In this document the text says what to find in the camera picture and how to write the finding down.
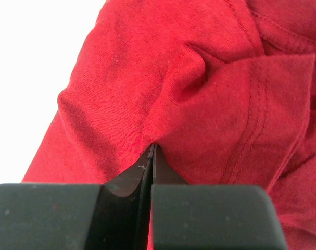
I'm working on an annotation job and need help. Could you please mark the dark red t shirt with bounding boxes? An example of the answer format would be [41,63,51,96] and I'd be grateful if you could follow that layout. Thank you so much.
[23,1,316,249]

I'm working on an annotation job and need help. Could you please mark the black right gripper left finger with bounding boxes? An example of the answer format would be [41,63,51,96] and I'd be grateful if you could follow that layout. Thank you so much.
[0,146,155,249]

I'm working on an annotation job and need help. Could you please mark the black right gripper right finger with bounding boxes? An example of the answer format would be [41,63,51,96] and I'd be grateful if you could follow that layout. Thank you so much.
[151,146,287,249]

